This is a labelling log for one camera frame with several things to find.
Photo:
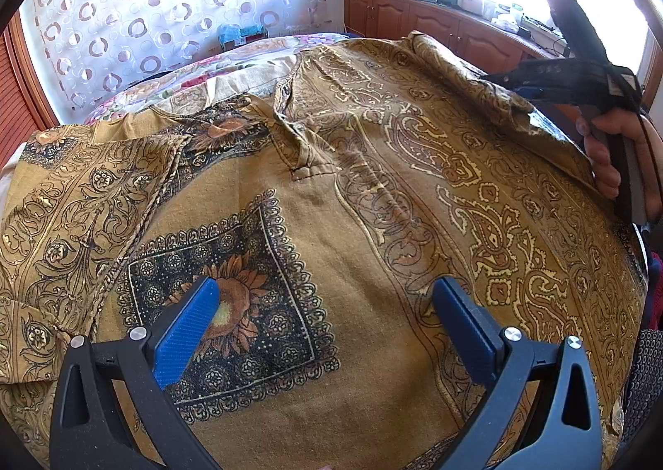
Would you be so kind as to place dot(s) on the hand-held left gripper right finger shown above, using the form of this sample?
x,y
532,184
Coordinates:
x,y
466,325

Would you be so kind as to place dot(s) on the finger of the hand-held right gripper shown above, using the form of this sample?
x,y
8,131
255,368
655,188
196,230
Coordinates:
x,y
559,79
572,19

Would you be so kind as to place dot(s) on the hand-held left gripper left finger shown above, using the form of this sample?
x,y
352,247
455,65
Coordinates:
x,y
186,327

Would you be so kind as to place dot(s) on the brown paisley print shirt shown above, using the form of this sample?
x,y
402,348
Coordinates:
x,y
362,242

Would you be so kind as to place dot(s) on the person's right hand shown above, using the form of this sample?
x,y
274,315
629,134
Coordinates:
x,y
601,159

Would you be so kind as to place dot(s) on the red cloth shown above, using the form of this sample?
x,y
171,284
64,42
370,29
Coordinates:
x,y
657,288

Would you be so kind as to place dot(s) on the wooden cabinet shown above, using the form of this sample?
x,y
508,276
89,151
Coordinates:
x,y
393,16

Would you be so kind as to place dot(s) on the dark dotted cloth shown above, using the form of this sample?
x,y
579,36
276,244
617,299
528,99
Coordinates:
x,y
647,387

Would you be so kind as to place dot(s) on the floral bedsheet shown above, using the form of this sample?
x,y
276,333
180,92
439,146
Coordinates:
x,y
248,55

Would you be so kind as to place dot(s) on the wooden headboard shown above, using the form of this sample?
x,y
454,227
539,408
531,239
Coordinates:
x,y
26,86

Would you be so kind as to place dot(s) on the sheer curtain with circles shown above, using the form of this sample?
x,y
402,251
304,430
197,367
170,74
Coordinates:
x,y
155,9

